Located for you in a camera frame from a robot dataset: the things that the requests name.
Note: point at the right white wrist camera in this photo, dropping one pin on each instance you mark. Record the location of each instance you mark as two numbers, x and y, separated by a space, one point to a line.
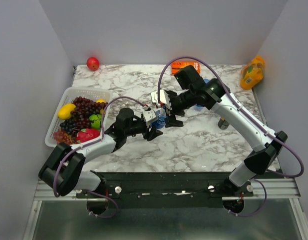
161 98

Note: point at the red grape bunch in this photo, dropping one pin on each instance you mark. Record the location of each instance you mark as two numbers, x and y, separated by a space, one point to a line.
62 136

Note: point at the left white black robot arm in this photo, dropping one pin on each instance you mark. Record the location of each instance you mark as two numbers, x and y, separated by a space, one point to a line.
62 170

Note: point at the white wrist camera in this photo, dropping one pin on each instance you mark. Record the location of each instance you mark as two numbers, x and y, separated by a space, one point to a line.
161 98
149 117

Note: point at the black drink can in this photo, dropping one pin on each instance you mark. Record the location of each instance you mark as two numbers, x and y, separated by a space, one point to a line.
223 124

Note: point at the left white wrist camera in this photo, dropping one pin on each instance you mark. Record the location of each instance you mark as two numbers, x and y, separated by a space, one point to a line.
149 117

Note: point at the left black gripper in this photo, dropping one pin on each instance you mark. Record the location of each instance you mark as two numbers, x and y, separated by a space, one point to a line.
153 134

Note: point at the yellow lemon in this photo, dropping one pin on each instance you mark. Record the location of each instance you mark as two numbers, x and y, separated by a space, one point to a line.
65 112

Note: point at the red dragon fruit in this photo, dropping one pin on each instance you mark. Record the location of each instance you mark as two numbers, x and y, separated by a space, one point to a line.
87 134

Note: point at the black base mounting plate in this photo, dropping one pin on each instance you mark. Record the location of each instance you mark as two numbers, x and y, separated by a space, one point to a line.
158 190

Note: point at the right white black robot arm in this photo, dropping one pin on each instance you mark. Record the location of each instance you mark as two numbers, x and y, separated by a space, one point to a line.
266 143

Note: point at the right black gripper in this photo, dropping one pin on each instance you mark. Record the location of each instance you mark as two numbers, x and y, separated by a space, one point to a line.
170 120

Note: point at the clear bottle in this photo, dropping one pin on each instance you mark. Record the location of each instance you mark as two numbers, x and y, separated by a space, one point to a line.
199 106
161 116

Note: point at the small yellow fruit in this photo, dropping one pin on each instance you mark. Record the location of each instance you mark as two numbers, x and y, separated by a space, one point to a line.
101 104

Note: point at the dark purple grape bunch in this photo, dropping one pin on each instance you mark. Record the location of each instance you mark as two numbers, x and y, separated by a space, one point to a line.
80 116

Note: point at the aluminium frame rail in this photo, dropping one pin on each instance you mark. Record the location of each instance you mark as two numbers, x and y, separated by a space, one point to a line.
275 188

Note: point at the red apple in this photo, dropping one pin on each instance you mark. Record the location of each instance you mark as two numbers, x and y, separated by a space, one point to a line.
93 63

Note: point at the orange razor box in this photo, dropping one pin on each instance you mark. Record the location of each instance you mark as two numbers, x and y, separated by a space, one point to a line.
177 65

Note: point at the orange snack bag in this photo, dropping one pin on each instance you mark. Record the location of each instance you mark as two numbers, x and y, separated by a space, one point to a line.
252 73

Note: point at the white plastic basket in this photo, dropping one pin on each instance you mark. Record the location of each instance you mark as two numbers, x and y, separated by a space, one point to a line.
68 96

